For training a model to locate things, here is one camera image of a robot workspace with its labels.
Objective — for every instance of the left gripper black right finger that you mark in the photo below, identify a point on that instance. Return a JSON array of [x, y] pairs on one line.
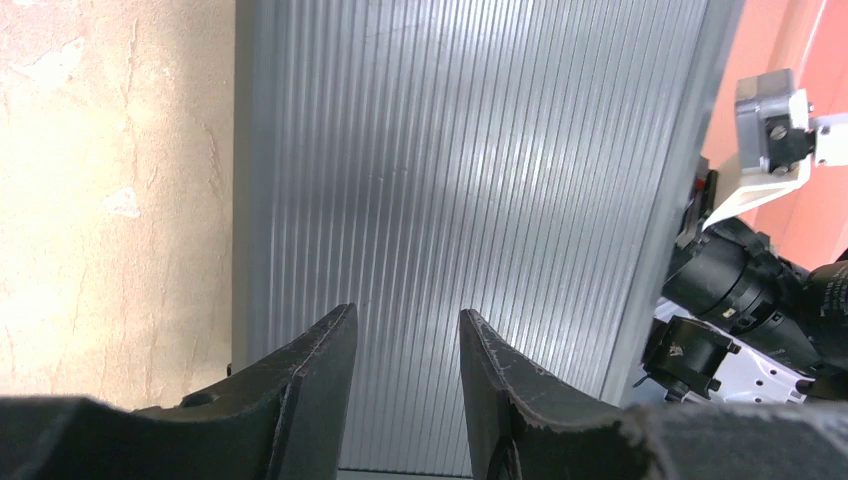
[[523, 422]]

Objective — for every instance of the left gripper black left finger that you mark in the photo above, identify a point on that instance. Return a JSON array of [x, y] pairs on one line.
[[281, 418]]

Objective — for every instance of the black poker set case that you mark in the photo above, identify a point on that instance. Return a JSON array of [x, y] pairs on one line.
[[526, 159]]

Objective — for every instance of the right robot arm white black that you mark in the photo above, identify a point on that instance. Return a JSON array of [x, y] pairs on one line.
[[756, 328]]

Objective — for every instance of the pink plastic storage bin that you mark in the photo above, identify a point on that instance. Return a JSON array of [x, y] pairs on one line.
[[808, 226]]

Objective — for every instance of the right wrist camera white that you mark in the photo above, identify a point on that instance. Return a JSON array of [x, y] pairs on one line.
[[779, 142]]

